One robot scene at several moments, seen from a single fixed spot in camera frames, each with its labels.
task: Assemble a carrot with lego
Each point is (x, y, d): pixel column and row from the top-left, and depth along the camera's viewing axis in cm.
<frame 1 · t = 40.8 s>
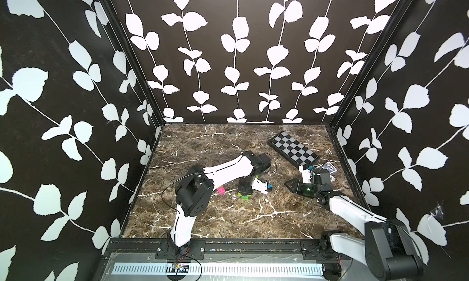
left hand: (245, 185, 86), fingers open
right hand: (286, 181, 88), fingers open
black and white chessboard: (292, 149, 106), point 3 cm above the table

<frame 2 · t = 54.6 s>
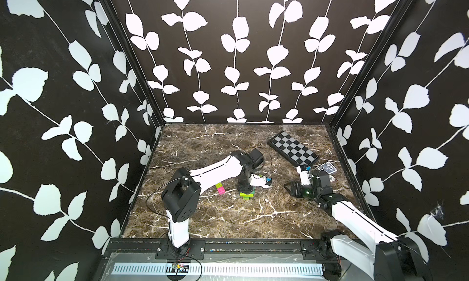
left hand: (248, 184, 85), fingers open
right hand: (286, 182, 86), fingers open
the named things where they were.

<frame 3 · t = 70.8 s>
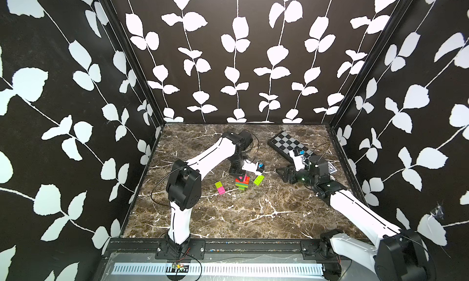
left hand: (242, 170, 85), fingers open
right hand: (281, 165, 83), fingers open
lime 2x4 lego brick: (259, 179, 97), on the table
red lego brick: (245, 181, 85), point 11 cm above the table
the other named things where they were.

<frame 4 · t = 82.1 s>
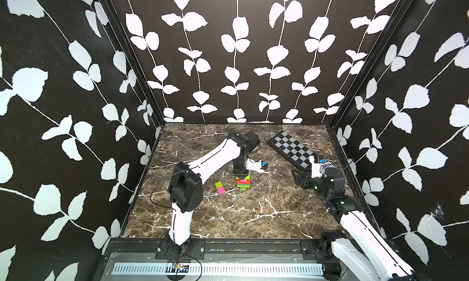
left hand: (242, 169, 84), fingers open
right hand: (297, 167, 81), fingers open
lime 2x4 lego brick: (248, 177, 84), point 13 cm above the table
the other named things where they were.

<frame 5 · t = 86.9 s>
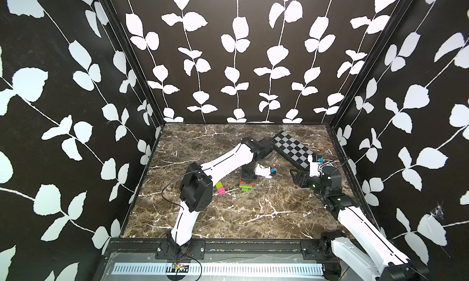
left hand: (249, 172, 84), fingers open
right hand: (295, 167, 83), fingers open
